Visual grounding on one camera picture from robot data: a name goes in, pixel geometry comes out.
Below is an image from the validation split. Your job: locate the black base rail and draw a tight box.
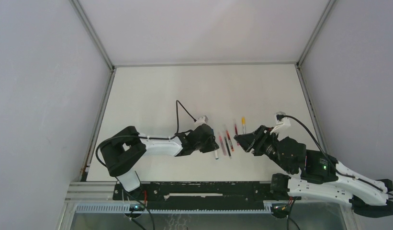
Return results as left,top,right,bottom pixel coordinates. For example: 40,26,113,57
112,181,290,208

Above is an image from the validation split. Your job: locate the pink gel pen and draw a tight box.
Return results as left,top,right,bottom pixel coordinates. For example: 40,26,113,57
218,132,227,156

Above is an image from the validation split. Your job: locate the white cable tray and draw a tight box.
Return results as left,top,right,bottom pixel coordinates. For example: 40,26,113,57
75,203,273,214

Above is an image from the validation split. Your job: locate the dark red gel pen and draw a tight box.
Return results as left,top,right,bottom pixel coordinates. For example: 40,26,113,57
224,126,235,152

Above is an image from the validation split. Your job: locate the aluminium frame right post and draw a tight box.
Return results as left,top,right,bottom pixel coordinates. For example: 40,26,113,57
294,0,338,151

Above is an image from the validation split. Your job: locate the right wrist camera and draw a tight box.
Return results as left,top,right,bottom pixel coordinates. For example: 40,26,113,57
270,111,291,134

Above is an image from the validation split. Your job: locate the right camera cable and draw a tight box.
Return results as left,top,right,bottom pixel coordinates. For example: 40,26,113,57
277,115,393,201

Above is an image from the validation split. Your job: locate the camera cable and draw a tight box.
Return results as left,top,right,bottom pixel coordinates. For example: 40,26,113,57
277,115,393,201
94,100,199,230

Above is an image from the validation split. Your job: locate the black gel pen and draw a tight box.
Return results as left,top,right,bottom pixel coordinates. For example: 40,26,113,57
224,137,232,159

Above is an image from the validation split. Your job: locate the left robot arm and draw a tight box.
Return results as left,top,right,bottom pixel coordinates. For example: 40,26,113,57
95,124,219,200

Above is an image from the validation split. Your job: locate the left camera cable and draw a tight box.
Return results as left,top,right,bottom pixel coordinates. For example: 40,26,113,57
94,100,199,230

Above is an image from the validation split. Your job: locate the aluminium frame post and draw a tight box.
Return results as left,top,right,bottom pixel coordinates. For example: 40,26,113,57
294,0,338,151
69,0,116,182

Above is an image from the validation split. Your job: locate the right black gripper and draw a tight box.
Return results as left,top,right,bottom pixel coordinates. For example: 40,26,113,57
233,125,293,174

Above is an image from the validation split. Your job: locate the aluminium frame left post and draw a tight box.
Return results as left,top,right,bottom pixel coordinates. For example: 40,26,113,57
69,0,116,182

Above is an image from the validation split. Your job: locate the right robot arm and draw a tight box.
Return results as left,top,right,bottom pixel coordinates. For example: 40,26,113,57
234,126,393,218

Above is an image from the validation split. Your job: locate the aluminium frame back rail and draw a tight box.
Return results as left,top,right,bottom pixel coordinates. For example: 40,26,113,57
114,61,297,68

